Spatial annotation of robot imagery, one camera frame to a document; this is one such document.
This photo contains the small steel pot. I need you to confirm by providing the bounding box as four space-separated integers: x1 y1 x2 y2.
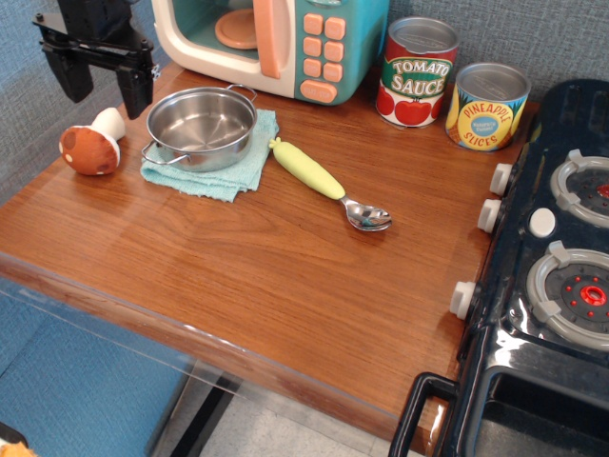
141 84 258 172

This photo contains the spoon with green handle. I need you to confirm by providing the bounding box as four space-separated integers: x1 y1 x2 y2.
268 137 392 232

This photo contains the tomato sauce can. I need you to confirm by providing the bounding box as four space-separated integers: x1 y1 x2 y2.
376 16 460 128

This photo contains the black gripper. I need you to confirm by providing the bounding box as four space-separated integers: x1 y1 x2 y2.
32 0 155 120

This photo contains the orange object at corner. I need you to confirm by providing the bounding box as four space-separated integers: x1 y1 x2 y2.
0 423 37 457

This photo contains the light blue cloth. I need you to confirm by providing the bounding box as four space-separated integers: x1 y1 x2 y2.
140 109 279 203

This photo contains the teal toy microwave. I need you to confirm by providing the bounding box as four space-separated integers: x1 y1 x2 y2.
152 0 389 106

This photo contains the brown white plush mushroom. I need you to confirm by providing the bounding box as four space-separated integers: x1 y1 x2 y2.
59 108 126 176

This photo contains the black toy stove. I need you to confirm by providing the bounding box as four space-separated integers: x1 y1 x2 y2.
390 79 608 456

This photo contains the pineapple slices can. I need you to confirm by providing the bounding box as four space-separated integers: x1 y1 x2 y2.
445 62 531 151

